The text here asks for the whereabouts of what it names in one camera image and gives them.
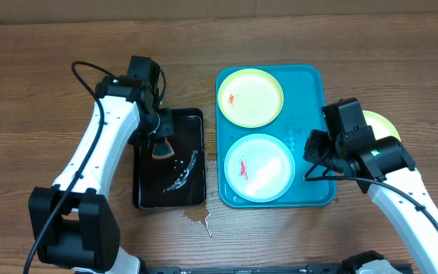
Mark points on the teal plastic serving tray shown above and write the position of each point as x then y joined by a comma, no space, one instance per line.
300,114

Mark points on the yellow plate tray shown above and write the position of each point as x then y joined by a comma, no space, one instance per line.
382,127
250,98

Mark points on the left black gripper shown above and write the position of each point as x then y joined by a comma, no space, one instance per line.
167,129

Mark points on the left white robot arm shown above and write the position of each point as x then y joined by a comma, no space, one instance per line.
72,222

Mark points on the green and orange sponge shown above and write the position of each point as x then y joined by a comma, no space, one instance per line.
162,149

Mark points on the light blue plate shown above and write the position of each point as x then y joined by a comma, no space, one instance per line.
259,168

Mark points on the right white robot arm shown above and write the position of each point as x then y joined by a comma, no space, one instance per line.
385,171

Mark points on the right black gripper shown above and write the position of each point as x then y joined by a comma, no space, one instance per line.
317,143

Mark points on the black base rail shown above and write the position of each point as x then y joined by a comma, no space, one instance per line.
313,268

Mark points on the black water tray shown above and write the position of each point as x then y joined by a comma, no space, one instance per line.
176,181

